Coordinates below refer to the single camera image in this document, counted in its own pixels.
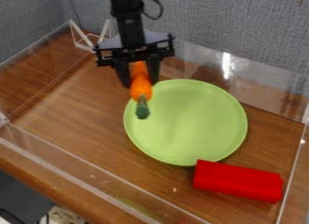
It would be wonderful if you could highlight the clear acrylic enclosure wall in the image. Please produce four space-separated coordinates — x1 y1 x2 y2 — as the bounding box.
0 25 309 224

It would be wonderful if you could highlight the clear acrylic corner bracket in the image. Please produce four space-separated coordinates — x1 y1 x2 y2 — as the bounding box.
68 18 118 52

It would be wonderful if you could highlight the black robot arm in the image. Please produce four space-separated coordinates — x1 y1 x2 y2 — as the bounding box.
92 0 175 88

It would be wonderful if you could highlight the black cable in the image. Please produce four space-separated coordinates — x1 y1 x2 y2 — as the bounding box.
140 0 164 22

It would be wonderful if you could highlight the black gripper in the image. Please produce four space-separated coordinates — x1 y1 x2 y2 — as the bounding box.
92 30 175 88

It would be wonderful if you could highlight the orange toy carrot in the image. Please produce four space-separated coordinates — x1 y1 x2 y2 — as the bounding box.
130 61 152 119

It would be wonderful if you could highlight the green plate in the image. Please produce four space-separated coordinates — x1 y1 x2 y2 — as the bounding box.
123 79 249 166

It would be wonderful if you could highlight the red rectangular block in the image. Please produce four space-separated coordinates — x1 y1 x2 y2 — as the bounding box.
193 160 283 203

